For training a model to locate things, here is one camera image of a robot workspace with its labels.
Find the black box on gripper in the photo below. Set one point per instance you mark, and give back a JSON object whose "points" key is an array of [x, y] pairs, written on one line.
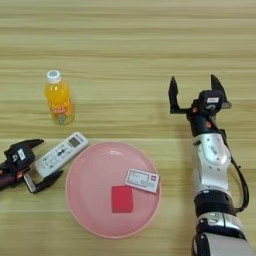
{"points": [[211, 101], [20, 156]]}

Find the red cube block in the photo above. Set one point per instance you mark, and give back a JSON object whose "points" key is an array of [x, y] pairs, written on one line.
{"points": [[122, 199]]}

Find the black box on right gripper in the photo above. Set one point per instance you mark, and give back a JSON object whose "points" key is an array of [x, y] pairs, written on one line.
{"points": [[211, 101]]}

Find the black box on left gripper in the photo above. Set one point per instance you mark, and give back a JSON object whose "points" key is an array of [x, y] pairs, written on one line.
{"points": [[20, 156]]}

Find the white remote control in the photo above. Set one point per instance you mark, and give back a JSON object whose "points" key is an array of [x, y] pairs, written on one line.
{"points": [[61, 155]]}

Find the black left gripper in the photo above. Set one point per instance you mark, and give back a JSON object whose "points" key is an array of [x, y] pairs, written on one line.
{"points": [[10, 178]]}

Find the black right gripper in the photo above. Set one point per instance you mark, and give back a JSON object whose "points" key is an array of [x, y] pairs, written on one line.
{"points": [[201, 125]]}

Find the white card with red logo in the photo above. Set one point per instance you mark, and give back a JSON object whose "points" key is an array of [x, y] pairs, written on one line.
{"points": [[142, 180]]}

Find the pink round plate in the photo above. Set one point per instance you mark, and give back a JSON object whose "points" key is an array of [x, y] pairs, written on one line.
{"points": [[93, 186]]}

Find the orange juice bottle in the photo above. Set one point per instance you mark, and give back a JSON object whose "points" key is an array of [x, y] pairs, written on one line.
{"points": [[59, 100]]}

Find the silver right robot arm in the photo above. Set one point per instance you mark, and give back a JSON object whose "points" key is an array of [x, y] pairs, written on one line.
{"points": [[211, 166]]}

